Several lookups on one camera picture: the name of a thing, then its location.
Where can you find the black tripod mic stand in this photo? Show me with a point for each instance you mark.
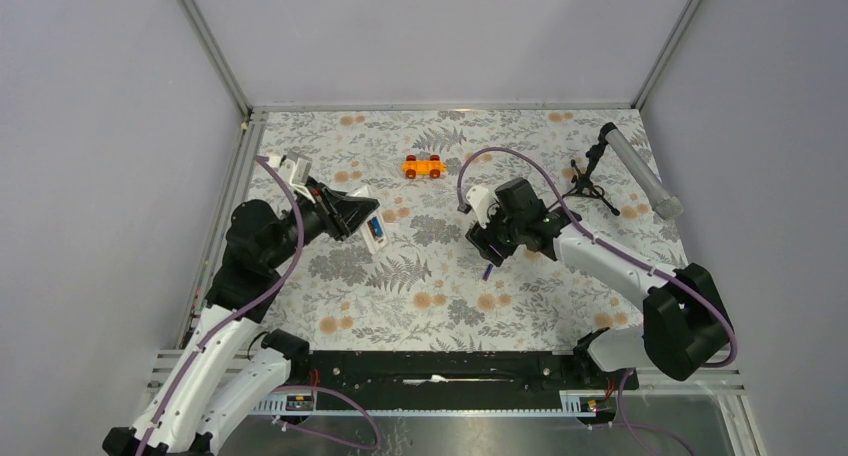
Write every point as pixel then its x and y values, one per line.
pixel 581 183

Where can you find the floral table mat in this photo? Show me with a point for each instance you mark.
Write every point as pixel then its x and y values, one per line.
pixel 424 291

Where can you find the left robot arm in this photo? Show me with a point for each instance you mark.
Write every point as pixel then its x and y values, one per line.
pixel 193 413

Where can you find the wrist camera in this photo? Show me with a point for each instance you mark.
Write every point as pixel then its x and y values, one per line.
pixel 295 169
pixel 480 201

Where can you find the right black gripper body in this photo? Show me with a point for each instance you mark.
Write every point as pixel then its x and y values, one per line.
pixel 501 233

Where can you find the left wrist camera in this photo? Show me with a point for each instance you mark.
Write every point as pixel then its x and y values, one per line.
pixel 295 169

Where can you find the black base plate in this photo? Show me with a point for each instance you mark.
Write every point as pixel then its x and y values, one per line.
pixel 382 374

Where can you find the grey slotted cable duct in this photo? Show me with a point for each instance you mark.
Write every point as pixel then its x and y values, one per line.
pixel 523 404

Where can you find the silver microphone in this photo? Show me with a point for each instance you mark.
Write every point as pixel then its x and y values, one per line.
pixel 667 206

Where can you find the aluminium frame rails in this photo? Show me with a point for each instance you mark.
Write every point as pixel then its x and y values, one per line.
pixel 253 117

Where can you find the purple blue battery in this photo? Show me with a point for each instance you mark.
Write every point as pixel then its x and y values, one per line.
pixel 488 271
pixel 375 228

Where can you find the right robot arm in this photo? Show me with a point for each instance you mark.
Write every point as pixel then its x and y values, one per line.
pixel 684 324

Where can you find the white remote control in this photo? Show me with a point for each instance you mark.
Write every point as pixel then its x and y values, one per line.
pixel 371 244

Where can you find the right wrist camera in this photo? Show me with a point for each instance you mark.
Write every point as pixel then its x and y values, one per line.
pixel 480 201

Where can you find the orange toy car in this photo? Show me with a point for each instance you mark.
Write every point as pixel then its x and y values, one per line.
pixel 432 167

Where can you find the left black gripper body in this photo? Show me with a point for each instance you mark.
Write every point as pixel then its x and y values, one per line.
pixel 322 211

